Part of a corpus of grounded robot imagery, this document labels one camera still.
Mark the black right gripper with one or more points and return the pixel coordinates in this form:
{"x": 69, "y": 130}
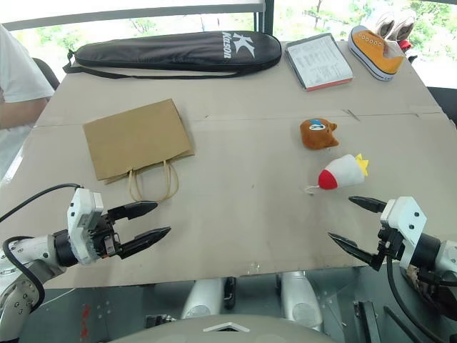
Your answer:
{"x": 390, "y": 240}

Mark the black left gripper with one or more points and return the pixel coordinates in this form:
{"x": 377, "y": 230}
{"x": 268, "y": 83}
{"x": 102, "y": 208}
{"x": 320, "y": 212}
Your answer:
{"x": 103, "y": 240}

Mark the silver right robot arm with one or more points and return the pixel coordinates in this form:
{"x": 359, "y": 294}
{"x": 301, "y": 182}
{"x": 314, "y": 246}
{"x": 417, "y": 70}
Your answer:
{"x": 437, "y": 255}

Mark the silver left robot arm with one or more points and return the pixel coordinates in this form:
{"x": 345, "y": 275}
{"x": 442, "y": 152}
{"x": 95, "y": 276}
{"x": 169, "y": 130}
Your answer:
{"x": 28, "y": 264}

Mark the brown paper bag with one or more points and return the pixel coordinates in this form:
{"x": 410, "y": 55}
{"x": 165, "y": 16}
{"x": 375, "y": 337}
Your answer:
{"x": 139, "y": 141}

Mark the black racket bag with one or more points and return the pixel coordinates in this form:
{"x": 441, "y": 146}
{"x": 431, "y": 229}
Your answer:
{"x": 178, "y": 51}

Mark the white rocket plush toy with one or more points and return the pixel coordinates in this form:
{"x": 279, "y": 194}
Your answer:
{"x": 342, "y": 173}

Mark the silver right robot leg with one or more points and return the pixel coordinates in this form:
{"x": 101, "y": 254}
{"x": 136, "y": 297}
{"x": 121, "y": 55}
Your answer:
{"x": 301, "y": 300}

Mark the brown plush toy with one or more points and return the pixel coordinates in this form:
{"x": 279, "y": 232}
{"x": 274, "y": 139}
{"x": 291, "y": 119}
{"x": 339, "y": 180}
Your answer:
{"x": 317, "y": 133}

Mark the cardboard table cover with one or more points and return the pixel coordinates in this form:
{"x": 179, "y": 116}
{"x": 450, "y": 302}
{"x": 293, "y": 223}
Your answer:
{"x": 235, "y": 168}

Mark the grey robot torso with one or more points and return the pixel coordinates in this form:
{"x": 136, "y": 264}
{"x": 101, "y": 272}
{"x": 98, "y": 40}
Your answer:
{"x": 228, "y": 330}

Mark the notebook with printed sheet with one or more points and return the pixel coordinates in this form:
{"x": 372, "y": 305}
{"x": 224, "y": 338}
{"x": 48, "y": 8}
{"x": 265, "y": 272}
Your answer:
{"x": 319, "y": 63}

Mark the yellow canvas sneaker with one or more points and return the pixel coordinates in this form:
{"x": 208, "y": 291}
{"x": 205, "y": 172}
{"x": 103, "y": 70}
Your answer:
{"x": 377, "y": 53}

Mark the black office chair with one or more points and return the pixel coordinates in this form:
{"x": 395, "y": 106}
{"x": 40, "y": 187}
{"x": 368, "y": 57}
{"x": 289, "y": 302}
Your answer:
{"x": 48, "y": 73}

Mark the person in white shirt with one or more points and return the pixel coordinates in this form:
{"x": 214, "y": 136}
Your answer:
{"x": 19, "y": 78}

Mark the white sneakers pair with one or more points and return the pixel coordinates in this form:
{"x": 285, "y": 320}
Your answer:
{"x": 396, "y": 25}

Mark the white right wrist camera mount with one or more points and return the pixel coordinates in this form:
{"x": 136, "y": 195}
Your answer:
{"x": 405, "y": 221}

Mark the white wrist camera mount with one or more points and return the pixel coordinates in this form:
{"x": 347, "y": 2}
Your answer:
{"x": 83, "y": 228}
{"x": 405, "y": 221}

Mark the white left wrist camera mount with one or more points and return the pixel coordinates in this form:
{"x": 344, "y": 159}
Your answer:
{"x": 83, "y": 228}

